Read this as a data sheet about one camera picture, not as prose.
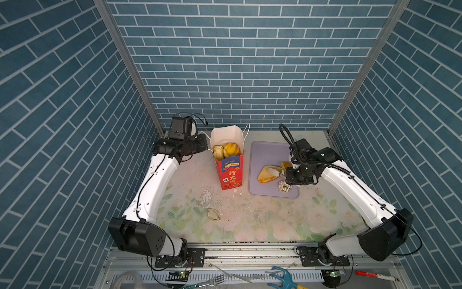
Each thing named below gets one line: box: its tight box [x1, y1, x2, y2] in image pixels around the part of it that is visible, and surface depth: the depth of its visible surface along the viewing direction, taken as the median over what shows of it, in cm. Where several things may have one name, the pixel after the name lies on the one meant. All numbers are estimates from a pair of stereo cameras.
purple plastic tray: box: [249, 140, 299, 199], surface depth 96 cm
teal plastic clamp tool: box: [267, 266, 308, 289], surface depth 69 cm
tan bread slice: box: [257, 164, 284, 184], surface depth 96 cm
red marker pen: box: [355, 270, 400, 282], surface depth 71 cm
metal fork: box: [199, 274, 225, 288], surface depth 70 cm
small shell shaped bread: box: [212, 145, 224, 162], surface depth 91 cm
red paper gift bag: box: [209, 125, 245, 191], surface depth 88 cm
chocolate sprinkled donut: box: [277, 179, 293, 193], surface depth 93 cm
